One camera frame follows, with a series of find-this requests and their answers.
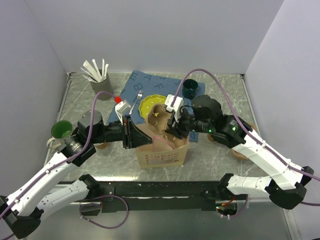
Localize white wrapped straws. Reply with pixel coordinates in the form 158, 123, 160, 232
80, 58, 109, 83

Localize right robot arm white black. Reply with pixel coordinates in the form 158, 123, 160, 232
164, 94, 314, 210

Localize dark green mug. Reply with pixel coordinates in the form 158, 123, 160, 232
182, 78, 199, 100

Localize brown pulp cup carrier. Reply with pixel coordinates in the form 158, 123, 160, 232
146, 104, 189, 152

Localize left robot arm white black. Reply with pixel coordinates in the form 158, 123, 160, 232
0, 110, 152, 239

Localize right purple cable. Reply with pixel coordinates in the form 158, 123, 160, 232
172, 67, 320, 218

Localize stack of brown paper cups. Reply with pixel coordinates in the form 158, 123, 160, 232
94, 142, 108, 150

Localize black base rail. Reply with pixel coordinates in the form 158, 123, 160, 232
68, 178, 241, 213

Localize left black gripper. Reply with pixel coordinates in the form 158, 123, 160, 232
90, 114, 153, 149

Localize silver fork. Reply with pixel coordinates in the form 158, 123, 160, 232
129, 90, 143, 115

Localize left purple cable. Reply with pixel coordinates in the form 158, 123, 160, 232
0, 91, 130, 240

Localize grey straw holder cup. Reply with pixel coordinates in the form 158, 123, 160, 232
89, 74, 114, 101

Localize purple cable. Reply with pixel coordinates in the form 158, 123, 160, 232
0, 91, 130, 240
172, 67, 320, 218

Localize blue alphabet cloth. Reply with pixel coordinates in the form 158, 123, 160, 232
106, 70, 206, 143

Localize brown paper cup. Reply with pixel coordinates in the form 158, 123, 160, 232
207, 133, 217, 143

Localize pink paper gift bag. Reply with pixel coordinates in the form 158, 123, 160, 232
135, 123, 189, 169

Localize yellow-green dotted plate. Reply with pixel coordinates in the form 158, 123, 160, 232
138, 94, 167, 120

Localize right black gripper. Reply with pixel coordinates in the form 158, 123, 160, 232
164, 106, 212, 140

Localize green interior enamel mug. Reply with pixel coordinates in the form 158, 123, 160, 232
46, 120, 73, 150

